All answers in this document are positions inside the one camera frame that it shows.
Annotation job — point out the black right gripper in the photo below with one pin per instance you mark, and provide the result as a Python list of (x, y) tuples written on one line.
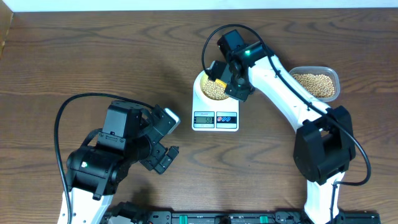
[(240, 95)]

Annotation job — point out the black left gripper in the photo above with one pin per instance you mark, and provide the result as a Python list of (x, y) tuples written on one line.
[(159, 150)]

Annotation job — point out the yellow plastic scoop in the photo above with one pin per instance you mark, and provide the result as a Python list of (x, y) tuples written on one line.
[(223, 84)]

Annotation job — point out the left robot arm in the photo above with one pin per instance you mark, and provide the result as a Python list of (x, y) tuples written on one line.
[(130, 134)]

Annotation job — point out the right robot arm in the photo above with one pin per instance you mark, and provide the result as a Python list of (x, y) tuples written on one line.
[(323, 146)]

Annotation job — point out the yellow bowl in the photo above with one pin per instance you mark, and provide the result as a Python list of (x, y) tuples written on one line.
[(211, 89)]

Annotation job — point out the white digital kitchen scale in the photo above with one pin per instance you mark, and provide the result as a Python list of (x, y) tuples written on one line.
[(213, 115)]

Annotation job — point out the clear container of soybeans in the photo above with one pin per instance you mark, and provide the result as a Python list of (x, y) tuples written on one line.
[(321, 82)]

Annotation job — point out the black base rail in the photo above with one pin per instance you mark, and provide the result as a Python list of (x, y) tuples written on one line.
[(127, 212)]

